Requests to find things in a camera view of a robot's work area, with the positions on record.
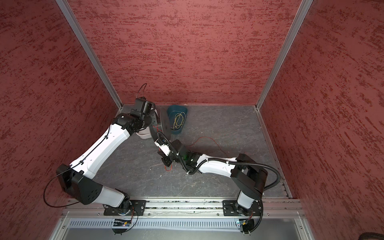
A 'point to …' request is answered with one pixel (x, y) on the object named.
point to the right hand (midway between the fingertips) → (158, 155)
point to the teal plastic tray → (172, 110)
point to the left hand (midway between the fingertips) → (152, 120)
